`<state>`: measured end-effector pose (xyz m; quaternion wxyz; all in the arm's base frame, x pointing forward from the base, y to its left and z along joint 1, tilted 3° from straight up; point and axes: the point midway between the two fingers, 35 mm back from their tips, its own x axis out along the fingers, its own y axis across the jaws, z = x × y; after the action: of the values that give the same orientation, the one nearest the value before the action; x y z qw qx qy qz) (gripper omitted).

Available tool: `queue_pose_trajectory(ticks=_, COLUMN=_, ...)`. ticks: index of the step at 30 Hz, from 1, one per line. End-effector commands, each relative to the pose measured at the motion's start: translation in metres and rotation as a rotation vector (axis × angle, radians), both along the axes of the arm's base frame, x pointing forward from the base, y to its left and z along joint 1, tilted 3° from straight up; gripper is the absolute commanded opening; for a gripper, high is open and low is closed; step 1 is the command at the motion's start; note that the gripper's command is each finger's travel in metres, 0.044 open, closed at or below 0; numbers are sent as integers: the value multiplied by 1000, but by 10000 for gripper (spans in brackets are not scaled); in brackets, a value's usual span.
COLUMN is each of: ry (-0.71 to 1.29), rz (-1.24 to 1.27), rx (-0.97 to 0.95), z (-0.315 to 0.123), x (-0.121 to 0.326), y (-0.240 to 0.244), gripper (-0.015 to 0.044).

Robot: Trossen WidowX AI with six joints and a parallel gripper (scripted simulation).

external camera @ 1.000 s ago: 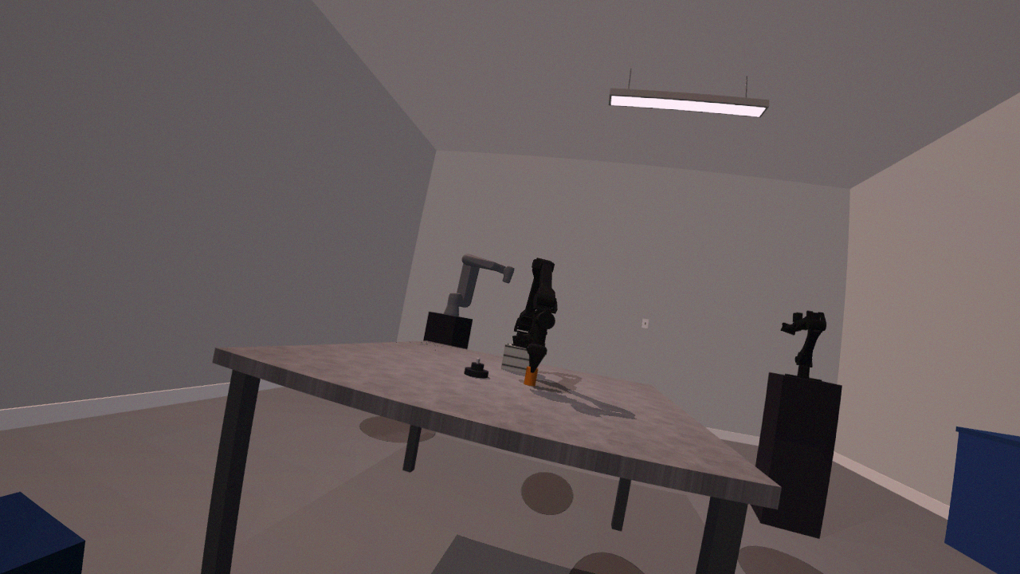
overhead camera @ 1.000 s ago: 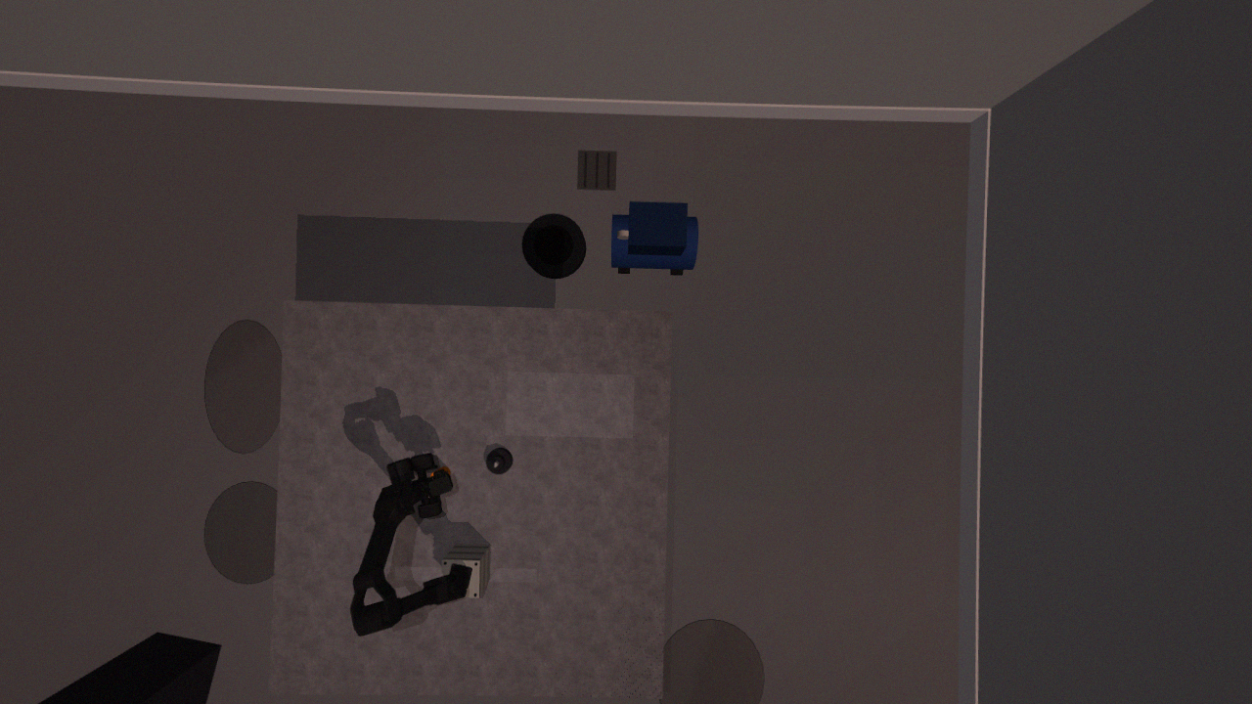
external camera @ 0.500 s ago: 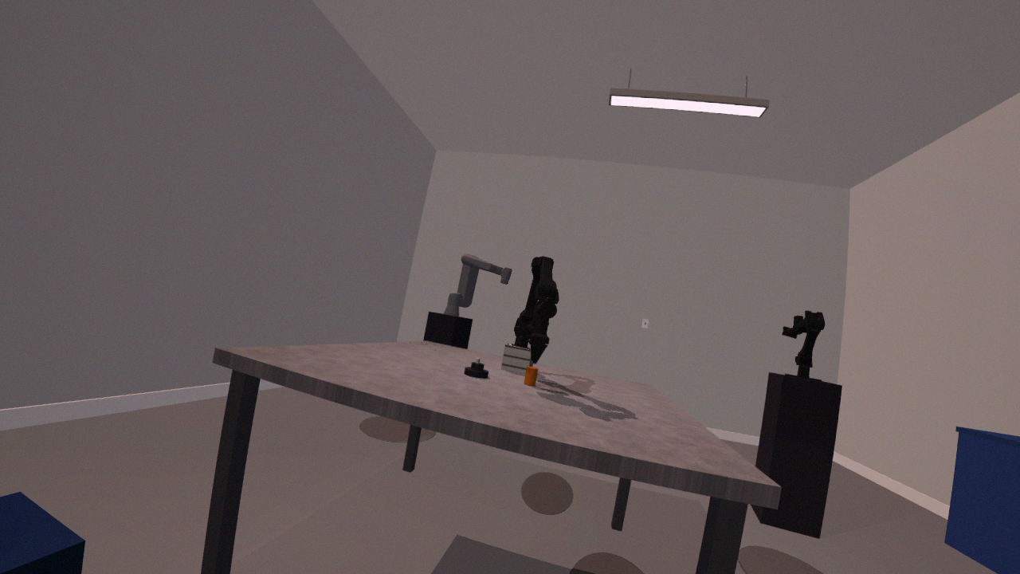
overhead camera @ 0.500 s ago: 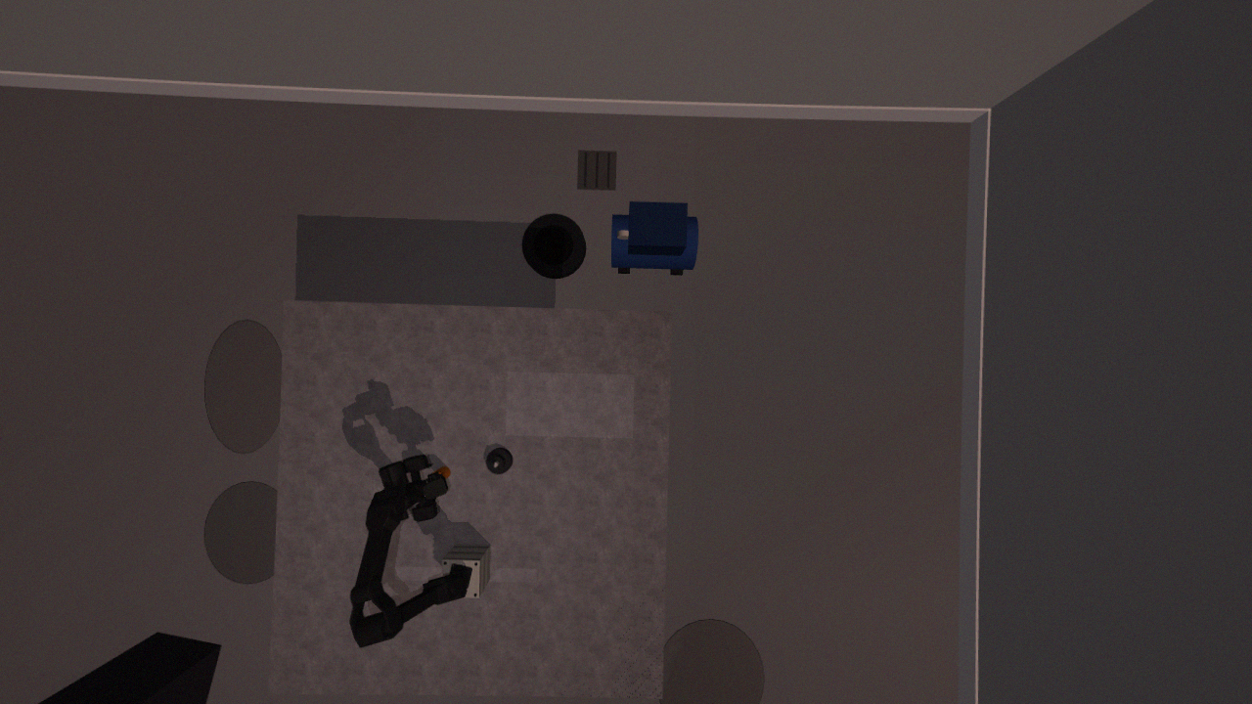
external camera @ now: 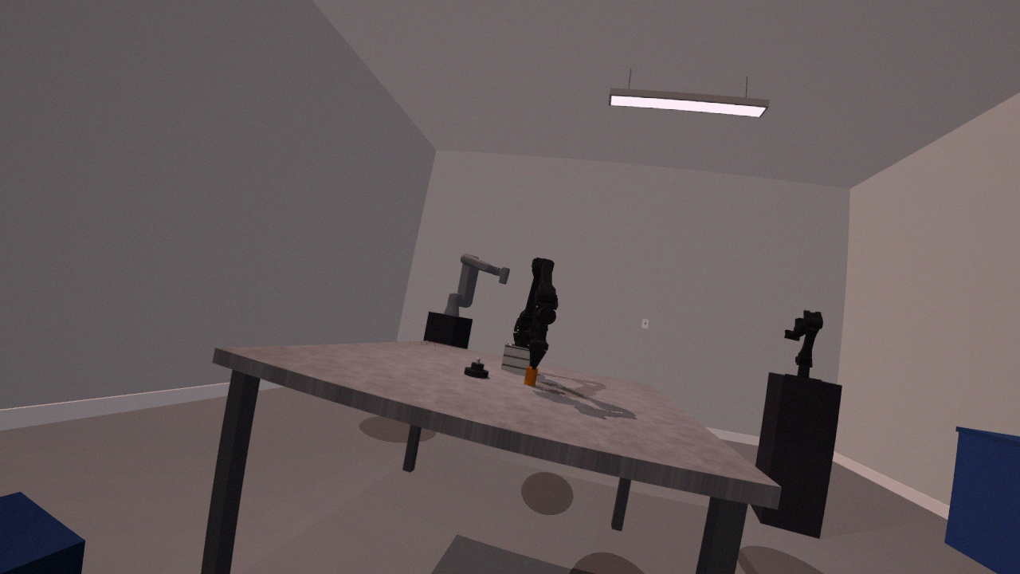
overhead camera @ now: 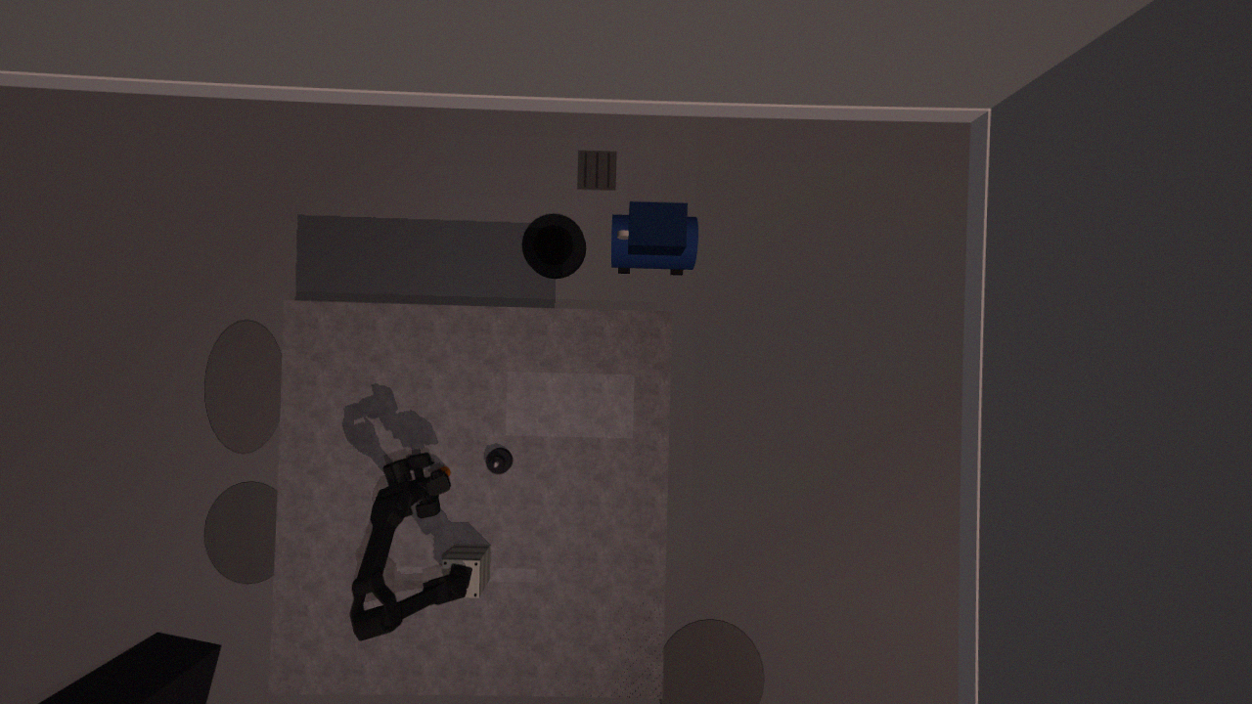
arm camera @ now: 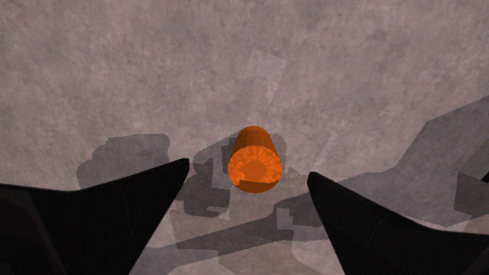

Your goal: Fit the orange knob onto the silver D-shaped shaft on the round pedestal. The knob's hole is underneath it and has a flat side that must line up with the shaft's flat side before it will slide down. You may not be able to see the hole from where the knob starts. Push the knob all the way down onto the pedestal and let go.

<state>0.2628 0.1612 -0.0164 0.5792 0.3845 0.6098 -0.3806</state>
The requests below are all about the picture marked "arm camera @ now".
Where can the orange knob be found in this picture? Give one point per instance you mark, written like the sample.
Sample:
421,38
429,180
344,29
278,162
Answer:
254,165

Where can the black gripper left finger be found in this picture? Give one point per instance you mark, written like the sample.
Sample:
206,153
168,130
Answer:
100,230

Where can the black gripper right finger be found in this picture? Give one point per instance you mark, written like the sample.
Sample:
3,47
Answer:
372,240

